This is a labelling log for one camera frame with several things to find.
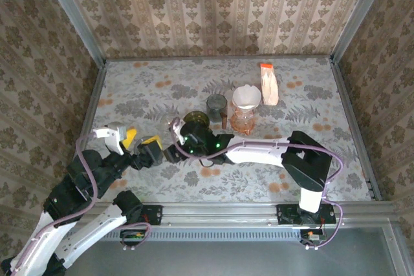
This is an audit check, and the orange white filter pack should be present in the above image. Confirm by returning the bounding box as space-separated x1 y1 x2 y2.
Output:
259 62 280 107

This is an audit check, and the aluminium frame post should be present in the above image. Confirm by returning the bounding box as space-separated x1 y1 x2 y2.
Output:
329 0 400 63
37 0 107 67

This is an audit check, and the olive green glass dripper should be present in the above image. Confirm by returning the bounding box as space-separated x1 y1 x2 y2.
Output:
183 111 211 130

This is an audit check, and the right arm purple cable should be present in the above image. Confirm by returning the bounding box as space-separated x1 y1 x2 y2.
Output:
168 116 344 251

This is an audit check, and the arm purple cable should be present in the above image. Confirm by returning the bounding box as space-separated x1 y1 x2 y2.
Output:
9 133 152 272
168 116 344 251

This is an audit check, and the grey glass tumbler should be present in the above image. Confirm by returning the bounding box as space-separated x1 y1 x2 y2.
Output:
206 93 228 122

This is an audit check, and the clear glass carafe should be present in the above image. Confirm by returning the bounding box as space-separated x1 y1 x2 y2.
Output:
160 112 179 132

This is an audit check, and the floral patterned tablecloth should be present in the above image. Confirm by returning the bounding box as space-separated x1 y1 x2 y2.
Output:
79 58 373 204

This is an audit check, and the small controller board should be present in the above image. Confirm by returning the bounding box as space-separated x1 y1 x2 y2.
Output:
299 229 327 247
119 229 147 247

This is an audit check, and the slotted grey cable duct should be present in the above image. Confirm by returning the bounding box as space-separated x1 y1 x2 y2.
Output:
63 226 307 242

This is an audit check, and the glass carafe with paper filter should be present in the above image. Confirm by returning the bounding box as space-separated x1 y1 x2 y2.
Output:
229 106 257 137

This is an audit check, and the grey metal sheet panel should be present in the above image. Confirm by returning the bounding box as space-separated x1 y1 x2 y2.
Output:
48 226 402 276

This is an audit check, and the aluminium table edge rail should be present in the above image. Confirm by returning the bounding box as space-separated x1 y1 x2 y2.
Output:
103 56 334 61
66 61 108 206
329 59 383 202

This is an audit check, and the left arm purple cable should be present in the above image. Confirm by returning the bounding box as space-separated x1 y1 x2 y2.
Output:
9 133 152 272

